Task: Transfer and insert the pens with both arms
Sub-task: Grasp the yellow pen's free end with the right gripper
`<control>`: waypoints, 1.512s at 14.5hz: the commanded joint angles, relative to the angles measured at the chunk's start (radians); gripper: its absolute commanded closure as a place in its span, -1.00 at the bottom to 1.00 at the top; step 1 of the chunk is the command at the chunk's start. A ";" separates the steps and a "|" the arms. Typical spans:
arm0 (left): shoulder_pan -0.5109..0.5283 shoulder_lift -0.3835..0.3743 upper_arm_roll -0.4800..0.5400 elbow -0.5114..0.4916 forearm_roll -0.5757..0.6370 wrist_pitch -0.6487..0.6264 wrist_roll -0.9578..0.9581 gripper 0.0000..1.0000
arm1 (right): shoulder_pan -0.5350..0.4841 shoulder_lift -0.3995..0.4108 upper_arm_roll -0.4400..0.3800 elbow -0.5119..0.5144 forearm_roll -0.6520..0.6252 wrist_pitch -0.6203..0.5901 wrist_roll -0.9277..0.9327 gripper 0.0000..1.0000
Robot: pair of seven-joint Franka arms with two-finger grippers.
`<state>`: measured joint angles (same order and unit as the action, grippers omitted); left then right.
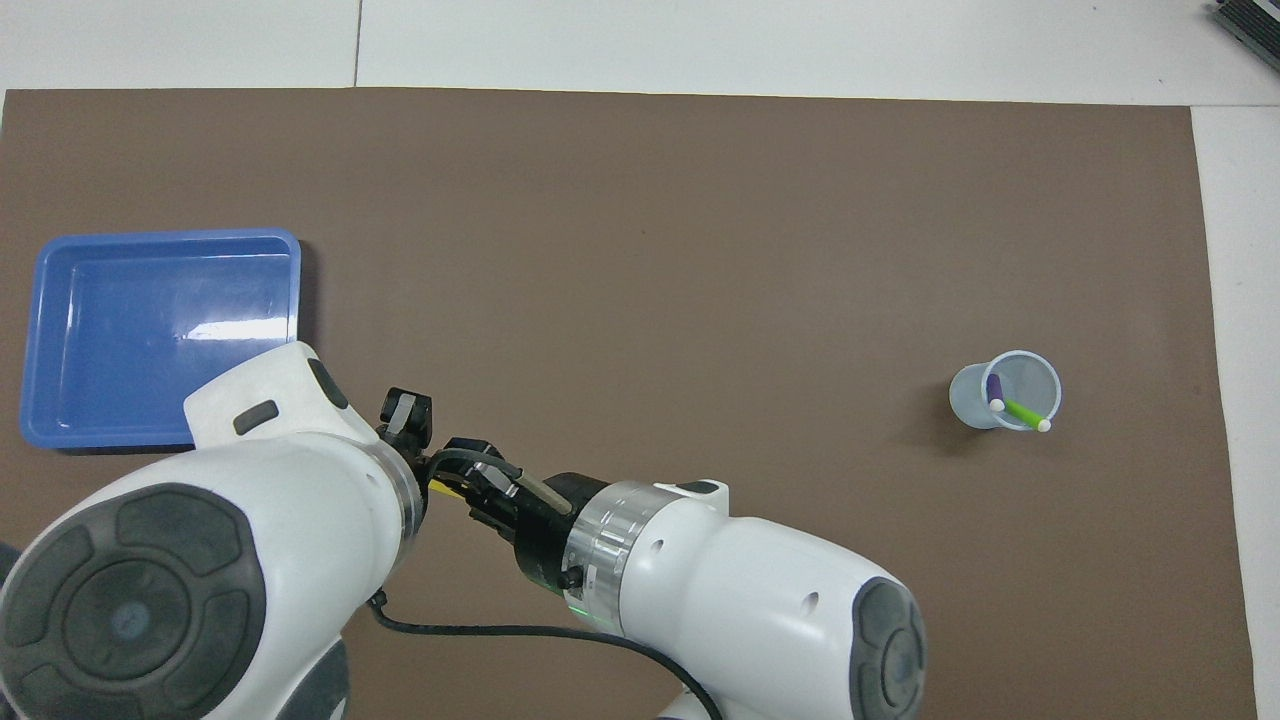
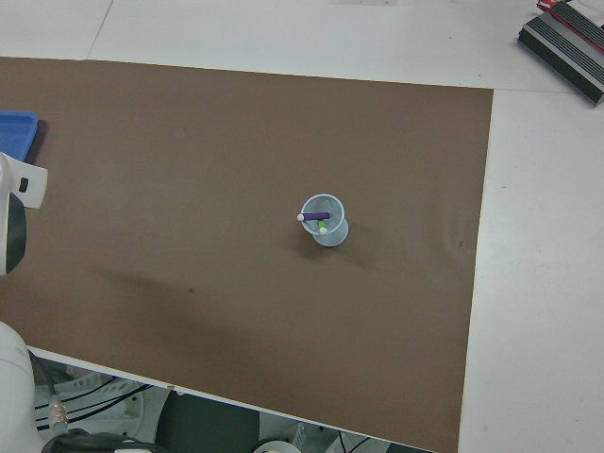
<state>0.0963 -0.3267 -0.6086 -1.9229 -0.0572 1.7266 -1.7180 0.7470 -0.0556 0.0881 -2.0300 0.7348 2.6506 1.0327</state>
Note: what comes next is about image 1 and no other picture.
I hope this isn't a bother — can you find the green highlighter pen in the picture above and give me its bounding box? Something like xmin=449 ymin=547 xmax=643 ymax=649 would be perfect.
xmin=1003 ymin=397 xmax=1054 ymax=434

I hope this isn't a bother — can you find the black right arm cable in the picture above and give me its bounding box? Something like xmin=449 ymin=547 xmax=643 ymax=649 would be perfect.
xmin=367 ymin=447 xmax=726 ymax=720

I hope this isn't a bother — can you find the blue plastic tray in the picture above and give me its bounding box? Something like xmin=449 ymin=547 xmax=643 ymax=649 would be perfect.
xmin=19 ymin=228 xmax=303 ymax=451

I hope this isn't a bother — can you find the translucent plastic cup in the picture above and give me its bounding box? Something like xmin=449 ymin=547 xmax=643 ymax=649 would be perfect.
xmin=948 ymin=349 xmax=1063 ymax=433

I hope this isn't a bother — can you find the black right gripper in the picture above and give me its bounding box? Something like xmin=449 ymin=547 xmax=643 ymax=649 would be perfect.
xmin=468 ymin=470 xmax=613 ymax=603

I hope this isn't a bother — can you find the brown table mat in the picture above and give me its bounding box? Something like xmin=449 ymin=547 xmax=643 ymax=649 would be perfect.
xmin=0 ymin=87 xmax=1259 ymax=720

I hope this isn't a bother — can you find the grey ribbed device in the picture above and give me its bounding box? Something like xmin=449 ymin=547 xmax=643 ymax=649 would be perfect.
xmin=1205 ymin=0 xmax=1280 ymax=58

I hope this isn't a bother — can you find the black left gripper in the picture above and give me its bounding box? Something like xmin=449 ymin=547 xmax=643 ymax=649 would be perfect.
xmin=376 ymin=387 xmax=523 ymax=531

